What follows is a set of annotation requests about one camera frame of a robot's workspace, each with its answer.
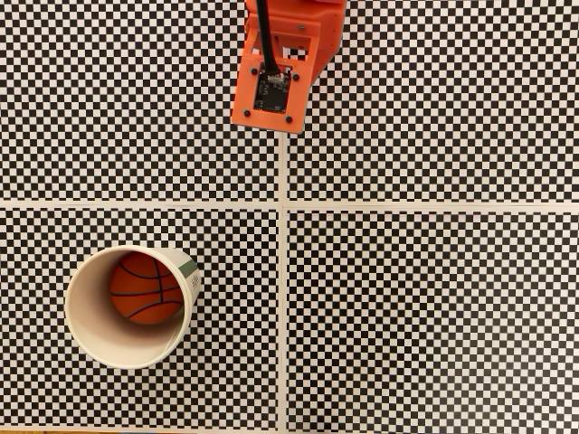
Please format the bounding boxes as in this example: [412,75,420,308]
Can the small orange basketball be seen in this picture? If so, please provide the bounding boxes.
[109,251,185,326]

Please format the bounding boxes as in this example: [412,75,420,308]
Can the white paper cup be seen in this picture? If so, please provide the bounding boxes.
[63,245,201,371]

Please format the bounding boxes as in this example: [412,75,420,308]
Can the black camera cable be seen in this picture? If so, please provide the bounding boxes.
[254,0,282,77]

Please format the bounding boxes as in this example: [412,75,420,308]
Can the orange camera mount with board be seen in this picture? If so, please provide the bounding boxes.
[230,0,338,136]

